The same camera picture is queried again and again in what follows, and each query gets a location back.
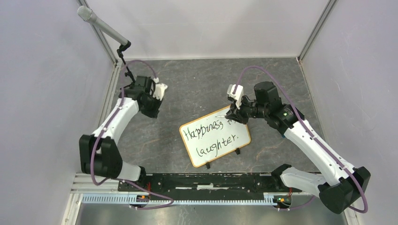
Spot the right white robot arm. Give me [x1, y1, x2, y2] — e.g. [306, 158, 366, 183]
[225, 82, 371, 214]

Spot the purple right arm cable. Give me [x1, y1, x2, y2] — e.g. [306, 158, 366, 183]
[234, 65, 369, 214]

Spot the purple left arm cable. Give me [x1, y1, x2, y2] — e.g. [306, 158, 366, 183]
[90, 60, 175, 211]

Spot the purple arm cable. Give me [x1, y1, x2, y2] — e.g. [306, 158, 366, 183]
[234, 65, 369, 214]
[90, 60, 175, 211]

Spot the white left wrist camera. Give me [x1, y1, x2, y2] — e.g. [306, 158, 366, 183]
[153, 78, 168, 101]

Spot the yellow framed whiteboard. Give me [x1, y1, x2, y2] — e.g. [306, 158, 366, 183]
[179, 106, 251, 168]

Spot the slotted cable duct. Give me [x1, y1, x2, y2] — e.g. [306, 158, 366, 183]
[81, 194, 276, 206]

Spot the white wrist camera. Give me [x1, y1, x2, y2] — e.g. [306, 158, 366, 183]
[227, 84, 244, 109]
[153, 78, 168, 101]

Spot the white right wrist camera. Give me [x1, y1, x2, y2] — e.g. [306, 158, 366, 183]
[227, 84, 244, 109]

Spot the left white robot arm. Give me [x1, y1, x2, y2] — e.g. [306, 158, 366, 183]
[79, 76, 168, 191]

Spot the grey microphone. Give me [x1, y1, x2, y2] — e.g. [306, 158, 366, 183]
[77, 6, 130, 45]

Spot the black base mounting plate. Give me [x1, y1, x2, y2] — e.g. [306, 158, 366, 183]
[117, 172, 303, 201]

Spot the black microphone stand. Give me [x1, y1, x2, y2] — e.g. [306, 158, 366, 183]
[116, 41, 136, 83]

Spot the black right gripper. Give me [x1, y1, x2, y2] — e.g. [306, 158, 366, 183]
[226, 94, 268, 124]

